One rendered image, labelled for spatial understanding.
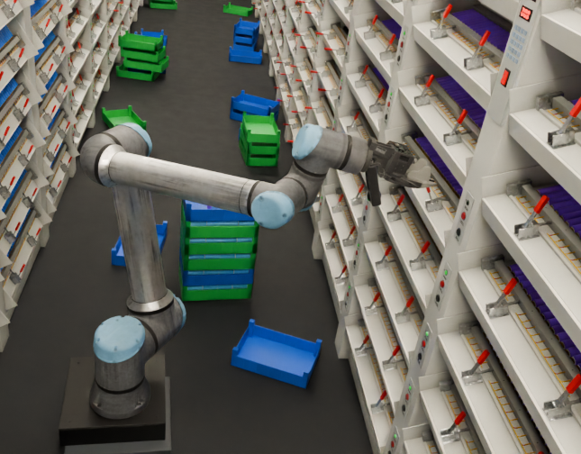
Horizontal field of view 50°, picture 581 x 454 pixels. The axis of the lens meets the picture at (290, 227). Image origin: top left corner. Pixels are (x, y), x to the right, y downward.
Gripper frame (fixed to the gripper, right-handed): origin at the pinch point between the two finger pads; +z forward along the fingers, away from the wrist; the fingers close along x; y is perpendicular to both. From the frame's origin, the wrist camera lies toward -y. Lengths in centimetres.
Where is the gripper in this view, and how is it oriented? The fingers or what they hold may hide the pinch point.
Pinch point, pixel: (429, 184)
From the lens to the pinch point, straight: 166.7
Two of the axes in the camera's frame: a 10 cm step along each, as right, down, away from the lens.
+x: -1.1, -5.2, 8.5
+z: 9.4, 2.3, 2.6
